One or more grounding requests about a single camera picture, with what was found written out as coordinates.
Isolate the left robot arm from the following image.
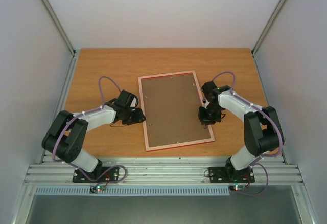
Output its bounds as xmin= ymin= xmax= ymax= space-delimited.
xmin=41 ymin=90 xmax=146 ymax=182

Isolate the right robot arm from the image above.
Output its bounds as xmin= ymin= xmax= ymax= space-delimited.
xmin=198 ymin=81 xmax=285 ymax=184

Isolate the right circuit board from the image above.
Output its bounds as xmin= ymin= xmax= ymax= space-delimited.
xmin=229 ymin=184 xmax=249 ymax=191

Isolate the circuit board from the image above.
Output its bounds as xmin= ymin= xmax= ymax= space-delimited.
xmin=229 ymin=184 xmax=249 ymax=191
xmin=89 ymin=185 xmax=106 ymax=193

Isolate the left circuit board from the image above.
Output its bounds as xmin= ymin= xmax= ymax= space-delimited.
xmin=89 ymin=185 xmax=106 ymax=193

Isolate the brown frame backing board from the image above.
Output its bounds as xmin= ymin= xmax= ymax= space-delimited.
xmin=141 ymin=72 xmax=212 ymax=148

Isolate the aluminium rail base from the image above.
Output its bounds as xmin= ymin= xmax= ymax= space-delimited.
xmin=11 ymin=153 xmax=317 ymax=223

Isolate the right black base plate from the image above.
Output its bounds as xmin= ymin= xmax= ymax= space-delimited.
xmin=208 ymin=167 xmax=255 ymax=184

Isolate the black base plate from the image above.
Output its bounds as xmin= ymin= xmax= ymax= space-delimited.
xmin=208 ymin=167 xmax=255 ymax=184
xmin=72 ymin=166 xmax=120 ymax=183

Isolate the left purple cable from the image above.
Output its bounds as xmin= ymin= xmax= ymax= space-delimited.
xmin=52 ymin=76 xmax=128 ymax=184

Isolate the purple cable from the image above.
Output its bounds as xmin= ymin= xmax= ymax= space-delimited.
xmin=211 ymin=71 xmax=284 ymax=196
xmin=52 ymin=76 xmax=128 ymax=184

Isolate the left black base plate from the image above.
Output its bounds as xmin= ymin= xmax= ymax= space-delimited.
xmin=72 ymin=166 xmax=120 ymax=183

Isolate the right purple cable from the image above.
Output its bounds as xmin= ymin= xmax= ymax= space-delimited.
xmin=211 ymin=71 xmax=284 ymax=196

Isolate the grey slotted cable duct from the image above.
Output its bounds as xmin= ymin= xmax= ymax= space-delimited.
xmin=35 ymin=185 xmax=230 ymax=197

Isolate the left aluminium corner post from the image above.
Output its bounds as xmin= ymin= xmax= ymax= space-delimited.
xmin=41 ymin=0 xmax=76 ymax=56

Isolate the aluminium corner post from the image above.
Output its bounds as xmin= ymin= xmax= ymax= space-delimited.
xmin=251 ymin=0 xmax=287 ymax=58
xmin=41 ymin=0 xmax=76 ymax=56

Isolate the right aluminium corner post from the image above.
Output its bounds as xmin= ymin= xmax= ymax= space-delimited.
xmin=251 ymin=0 xmax=287 ymax=58

